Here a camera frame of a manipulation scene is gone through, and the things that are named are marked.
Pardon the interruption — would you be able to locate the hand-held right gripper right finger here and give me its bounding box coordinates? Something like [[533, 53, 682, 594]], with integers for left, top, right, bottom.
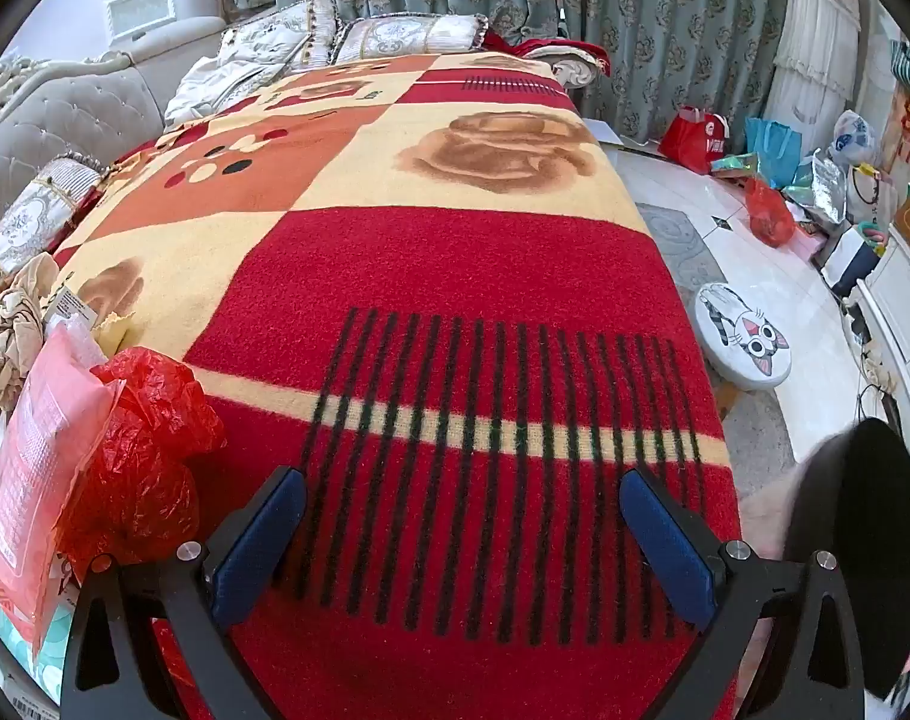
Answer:
[[618, 467, 868, 720]]

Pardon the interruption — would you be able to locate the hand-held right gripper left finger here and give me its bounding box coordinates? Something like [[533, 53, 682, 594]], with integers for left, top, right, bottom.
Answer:
[[61, 465, 310, 720]]

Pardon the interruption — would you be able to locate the crumpled red plastic bag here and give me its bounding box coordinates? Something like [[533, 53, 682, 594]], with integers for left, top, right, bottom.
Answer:
[[57, 347, 227, 578]]

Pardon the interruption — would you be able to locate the round cat face stool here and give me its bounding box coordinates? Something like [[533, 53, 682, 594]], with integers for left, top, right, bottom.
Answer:
[[696, 281, 792, 391]]

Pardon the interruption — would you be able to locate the pink plastic packet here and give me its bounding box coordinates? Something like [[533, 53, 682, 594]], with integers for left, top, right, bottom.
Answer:
[[0, 326, 126, 642]]

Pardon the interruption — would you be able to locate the teal packet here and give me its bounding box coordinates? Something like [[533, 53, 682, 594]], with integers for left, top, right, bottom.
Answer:
[[0, 585, 81, 706]]

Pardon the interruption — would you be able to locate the white labelled packet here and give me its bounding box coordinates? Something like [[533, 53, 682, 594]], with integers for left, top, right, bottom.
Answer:
[[42, 289, 100, 335]]

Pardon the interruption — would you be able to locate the grey rug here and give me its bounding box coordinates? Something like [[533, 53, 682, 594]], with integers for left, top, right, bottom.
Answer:
[[635, 201, 726, 293]]

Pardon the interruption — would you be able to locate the red and yellow printed blanket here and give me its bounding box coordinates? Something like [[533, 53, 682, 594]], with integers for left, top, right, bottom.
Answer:
[[50, 52, 744, 720]]

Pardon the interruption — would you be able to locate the beige crumpled cloth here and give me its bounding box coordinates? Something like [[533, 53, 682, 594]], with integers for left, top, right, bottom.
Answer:
[[0, 253, 60, 413]]

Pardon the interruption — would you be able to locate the white cabinet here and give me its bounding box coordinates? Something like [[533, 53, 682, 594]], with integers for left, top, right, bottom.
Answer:
[[848, 244, 910, 466]]

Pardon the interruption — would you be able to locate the shiny green gift bag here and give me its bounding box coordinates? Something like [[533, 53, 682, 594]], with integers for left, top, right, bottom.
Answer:
[[710, 154, 759, 181]]

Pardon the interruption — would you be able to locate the silver foil bag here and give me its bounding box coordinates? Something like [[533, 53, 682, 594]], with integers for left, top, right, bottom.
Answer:
[[788, 150, 849, 224]]

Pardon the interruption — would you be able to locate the red gift bag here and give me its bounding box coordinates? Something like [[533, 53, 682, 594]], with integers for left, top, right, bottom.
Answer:
[[659, 106, 729, 175]]

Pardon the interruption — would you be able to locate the blue gift bag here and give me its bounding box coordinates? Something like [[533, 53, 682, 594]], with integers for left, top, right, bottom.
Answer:
[[746, 118, 803, 188]]

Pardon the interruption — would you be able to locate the white plastic bag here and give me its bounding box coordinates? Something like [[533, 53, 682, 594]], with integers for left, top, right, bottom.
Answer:
[[830, 109, 879, 166]]

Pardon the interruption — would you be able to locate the white folded quilt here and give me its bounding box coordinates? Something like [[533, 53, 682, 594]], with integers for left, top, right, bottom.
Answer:
[[164, 56, 291, 128]]

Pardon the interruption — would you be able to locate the grey tufted sofa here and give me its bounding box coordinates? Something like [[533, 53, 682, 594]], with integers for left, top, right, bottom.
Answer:
[[0, 15, 231, 256]]

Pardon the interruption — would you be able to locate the white lace cover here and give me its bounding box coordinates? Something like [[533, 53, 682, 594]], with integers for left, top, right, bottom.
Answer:
[[773, 0, 864, 158]]

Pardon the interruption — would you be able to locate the red folded blanket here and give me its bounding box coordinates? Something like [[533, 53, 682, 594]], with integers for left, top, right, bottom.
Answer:
[[485, 28, 612, 87]]

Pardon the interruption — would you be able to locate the green patterned curtain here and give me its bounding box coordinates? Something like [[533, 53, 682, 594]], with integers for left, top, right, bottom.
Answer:
[[203, 0, 793, 143]]

